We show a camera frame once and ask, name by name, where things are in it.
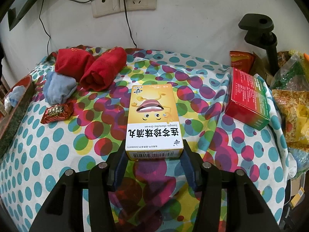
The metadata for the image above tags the yellow medicine box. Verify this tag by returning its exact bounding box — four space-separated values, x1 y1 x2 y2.
125 84 184 161

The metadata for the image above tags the red candy wrapper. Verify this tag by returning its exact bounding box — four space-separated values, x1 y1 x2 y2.
40 103 73 124

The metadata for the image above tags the light blue sock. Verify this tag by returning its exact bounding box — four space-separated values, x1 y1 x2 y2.
43 71 77 105
4 85 26 113

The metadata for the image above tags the red sock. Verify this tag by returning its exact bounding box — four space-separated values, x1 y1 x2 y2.
54 48 95 82
80 47 127 92

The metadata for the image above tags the polka dot tablecloth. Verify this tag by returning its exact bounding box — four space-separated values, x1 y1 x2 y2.
1 47 289 231

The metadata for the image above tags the red green box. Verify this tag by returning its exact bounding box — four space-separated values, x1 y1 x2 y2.
225 68 270 131

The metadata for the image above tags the round red tray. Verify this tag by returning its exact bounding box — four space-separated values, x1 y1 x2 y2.
0 74 34 158

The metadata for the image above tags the pile of snack bags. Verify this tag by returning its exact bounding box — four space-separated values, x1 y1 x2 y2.
229 50 309 175

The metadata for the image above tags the black clamp mount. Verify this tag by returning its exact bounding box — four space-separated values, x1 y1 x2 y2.
238 13 279 76

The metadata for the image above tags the white wall socket plate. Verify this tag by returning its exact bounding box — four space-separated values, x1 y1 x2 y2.
91 0 158 19

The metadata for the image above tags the black monitor cable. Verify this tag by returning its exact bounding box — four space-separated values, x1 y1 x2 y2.
38 0 52 56

